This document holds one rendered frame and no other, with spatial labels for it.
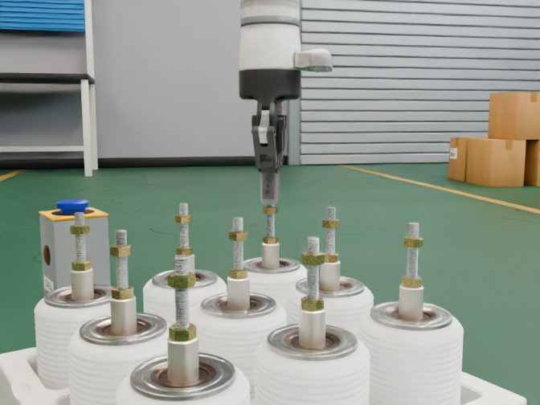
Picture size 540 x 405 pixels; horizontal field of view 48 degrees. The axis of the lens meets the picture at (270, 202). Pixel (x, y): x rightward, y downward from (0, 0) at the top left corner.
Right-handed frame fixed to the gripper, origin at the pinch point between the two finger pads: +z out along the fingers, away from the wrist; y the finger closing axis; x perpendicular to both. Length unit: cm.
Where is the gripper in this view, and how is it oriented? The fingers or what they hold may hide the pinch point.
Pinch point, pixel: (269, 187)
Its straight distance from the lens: 74.4
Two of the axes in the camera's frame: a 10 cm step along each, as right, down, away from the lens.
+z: 0.0, 9.9, 1.4
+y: -1.3, 1.4, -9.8
